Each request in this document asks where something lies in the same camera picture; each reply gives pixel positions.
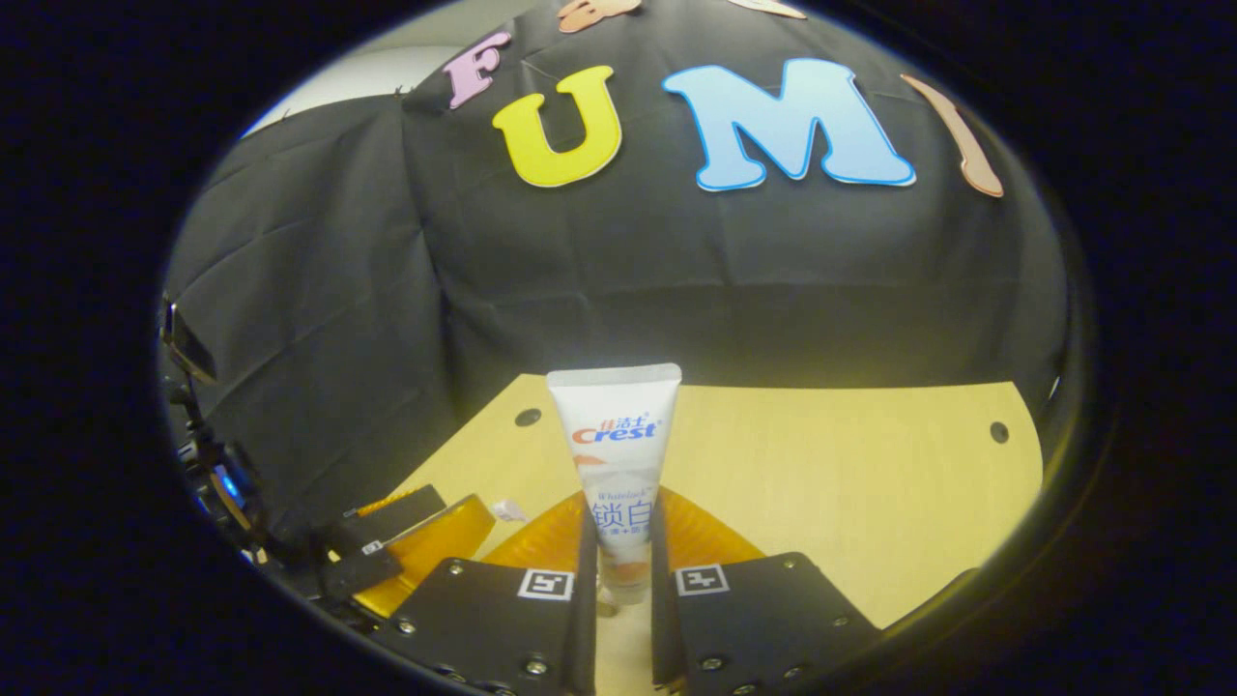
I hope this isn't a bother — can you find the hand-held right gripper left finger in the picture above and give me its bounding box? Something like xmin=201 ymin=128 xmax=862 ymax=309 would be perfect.
xmin=372 ymin=488 xmax=600 ymax=696

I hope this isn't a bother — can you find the wooden desktop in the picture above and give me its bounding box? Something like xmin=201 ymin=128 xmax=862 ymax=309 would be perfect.
xmin=387 ymin=375 xmax=1045 ymax=696

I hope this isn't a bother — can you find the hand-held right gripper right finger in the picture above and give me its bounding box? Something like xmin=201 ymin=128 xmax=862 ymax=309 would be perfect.
xmin=649 ymin=486 xmax=882 ymax=696

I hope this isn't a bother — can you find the white toothpaste tube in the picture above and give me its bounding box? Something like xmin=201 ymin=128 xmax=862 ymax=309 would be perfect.
xmin=546 ymin=363 xmax=683 ymax=605

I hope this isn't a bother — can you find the black backdrop cloth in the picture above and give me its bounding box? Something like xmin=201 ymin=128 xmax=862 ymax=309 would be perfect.
xmin=164 ymin=0 xmax=1069 ymax=542

